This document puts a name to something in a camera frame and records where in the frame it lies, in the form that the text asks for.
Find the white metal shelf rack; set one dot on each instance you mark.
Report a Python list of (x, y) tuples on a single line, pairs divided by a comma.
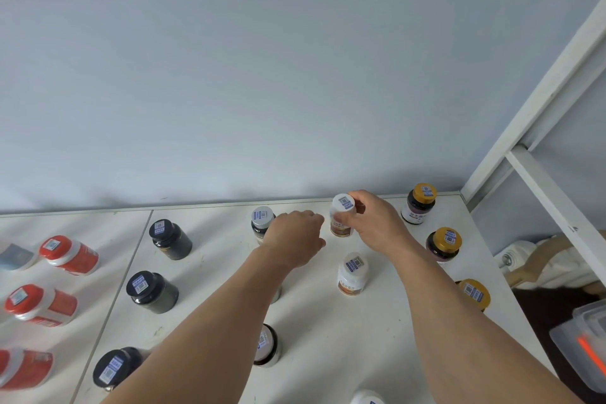
[(322, 332)]

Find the black bottle black cap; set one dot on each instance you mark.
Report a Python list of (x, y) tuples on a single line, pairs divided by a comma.
[(170, 240), (113, 368), (151, 292)]

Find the clear plastic container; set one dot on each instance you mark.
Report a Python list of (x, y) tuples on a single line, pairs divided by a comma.
[(577, 337)]

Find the white bottle blue label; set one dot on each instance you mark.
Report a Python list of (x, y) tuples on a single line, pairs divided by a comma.
[(16, 258)]

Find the person's left forearm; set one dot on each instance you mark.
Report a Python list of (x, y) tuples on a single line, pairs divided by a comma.
[(203, 342)]

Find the red bottle red cap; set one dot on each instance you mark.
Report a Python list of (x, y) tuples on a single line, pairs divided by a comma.
[(42, 306), (26, 369), (71, 257)]

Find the person's left hand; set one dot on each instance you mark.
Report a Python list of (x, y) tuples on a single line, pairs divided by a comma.
[(293, 240)]

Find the person's right hand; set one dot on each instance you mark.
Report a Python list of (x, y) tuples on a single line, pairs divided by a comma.
[(383, 228)]

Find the rattan chair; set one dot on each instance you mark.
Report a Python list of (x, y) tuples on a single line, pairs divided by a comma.
[(535, 259)]

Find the stack of white rolls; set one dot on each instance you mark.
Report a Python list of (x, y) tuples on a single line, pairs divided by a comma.
[(518, 250)]

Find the white bottle gold cap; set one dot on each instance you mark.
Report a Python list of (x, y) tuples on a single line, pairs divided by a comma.
[(476, 294), (444, 245)]

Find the gold cap bottles group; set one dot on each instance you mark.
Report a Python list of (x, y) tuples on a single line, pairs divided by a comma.
[(419, 204)]

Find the person's right forearm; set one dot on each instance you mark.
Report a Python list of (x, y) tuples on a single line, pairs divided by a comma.
[(473, 337)]

